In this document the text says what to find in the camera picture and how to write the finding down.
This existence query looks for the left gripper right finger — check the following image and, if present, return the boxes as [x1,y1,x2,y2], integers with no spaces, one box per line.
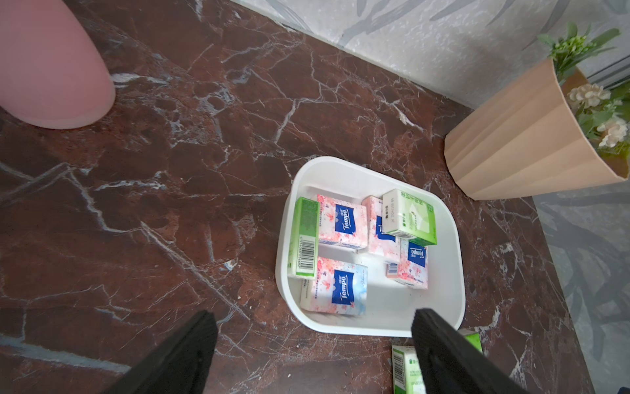
[411,309,526,393]

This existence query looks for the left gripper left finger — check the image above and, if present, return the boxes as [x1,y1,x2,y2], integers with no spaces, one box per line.
[105,310,218,393]

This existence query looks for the green tissue pack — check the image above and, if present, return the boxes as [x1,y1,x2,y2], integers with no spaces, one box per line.
[382,189,438,246]
[287,197,320,280]
[390,328,483,394]

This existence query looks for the white storage box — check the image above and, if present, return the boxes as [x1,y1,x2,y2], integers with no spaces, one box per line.
[275,156,466,338]

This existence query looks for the pink Tempo tissue pack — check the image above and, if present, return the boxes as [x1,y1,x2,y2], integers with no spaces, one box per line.
[361,195,402,262]
[386,240,428,290]
[317,195,368,251]
[300,257,368,316]

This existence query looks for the beige flower pot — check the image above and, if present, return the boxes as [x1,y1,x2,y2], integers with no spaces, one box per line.
[445,60,629,200]

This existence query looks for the artificial green white flowers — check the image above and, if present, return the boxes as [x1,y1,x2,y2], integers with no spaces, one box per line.
[537,21,629,161]

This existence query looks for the pink spray bottle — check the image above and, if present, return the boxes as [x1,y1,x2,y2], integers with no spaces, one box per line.
[1,1,116,130]

